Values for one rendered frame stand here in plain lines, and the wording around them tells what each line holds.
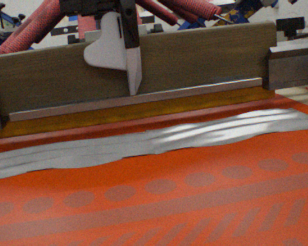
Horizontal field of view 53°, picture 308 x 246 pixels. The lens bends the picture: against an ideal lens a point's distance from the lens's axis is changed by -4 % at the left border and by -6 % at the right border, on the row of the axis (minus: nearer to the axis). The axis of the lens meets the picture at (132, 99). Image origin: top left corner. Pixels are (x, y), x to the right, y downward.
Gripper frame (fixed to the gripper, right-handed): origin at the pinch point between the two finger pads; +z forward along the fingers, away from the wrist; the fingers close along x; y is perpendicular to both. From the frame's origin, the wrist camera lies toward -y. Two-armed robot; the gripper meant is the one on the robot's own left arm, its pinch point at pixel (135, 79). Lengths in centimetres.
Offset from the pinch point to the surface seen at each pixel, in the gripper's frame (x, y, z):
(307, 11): -247, -200, -7
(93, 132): 1.4, 5.8, 5.3
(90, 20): -51, 5, -10
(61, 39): -412, 54, -9
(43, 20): -63, 19, -13
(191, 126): 6.2, -4.7, 4.8
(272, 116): 7.9, -13.1, 4.7
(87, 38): -26.8, 5.7, -5.7
